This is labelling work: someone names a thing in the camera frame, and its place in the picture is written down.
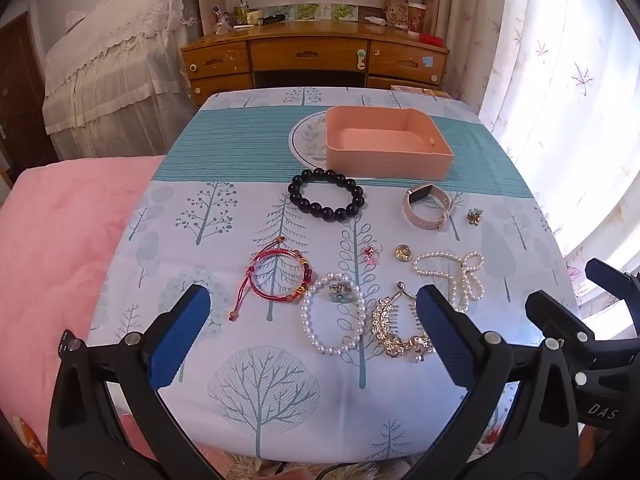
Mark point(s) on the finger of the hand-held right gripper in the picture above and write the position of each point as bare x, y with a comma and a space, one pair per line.
555, 315
612, 280

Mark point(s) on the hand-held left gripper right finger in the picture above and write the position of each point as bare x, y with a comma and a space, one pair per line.
445, 335

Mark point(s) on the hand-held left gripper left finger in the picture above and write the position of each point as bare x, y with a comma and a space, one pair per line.
180, 330

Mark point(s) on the gold hair comb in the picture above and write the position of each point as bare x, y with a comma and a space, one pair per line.
387, 316

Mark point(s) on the round gold brooch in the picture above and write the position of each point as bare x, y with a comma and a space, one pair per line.
403, 253

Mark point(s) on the pink crystal earrings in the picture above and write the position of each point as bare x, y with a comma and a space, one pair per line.
370, 255

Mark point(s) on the small gold flower earring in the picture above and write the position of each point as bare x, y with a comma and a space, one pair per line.
474, 216

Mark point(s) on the pink smart watch band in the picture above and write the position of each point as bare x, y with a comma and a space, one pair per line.
425, 191

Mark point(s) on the pink box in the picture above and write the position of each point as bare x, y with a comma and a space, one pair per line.
385, 157

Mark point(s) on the tree print tablecloth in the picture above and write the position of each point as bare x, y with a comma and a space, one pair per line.
225, 160

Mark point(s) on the white leaf print curtain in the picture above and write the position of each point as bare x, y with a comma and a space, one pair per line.
550, 85

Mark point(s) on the white lace furniture cover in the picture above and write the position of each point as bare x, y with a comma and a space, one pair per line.
115, 70

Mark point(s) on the green white drawer tag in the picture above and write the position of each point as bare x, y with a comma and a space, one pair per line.
360, 60

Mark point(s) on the brown wooden door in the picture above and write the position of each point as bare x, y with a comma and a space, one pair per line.
17, 90

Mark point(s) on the red flat lid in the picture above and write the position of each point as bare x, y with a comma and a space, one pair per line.
431, 39

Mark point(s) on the wooden desk with drawers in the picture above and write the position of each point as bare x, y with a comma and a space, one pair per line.
300, 55

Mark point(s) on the small perfume bottle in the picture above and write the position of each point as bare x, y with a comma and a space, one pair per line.
223, 26

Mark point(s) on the yellow green cup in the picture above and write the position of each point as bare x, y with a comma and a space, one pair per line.
254, 17

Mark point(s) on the glass pen holder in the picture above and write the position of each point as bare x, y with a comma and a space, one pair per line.
241, 14

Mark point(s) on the white tube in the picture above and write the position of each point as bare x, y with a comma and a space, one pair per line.
374, 20

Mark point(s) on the black flashlight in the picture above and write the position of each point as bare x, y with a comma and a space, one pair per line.
272, 19

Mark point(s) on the beige patterned cup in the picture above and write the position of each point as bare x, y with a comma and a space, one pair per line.
396, 10

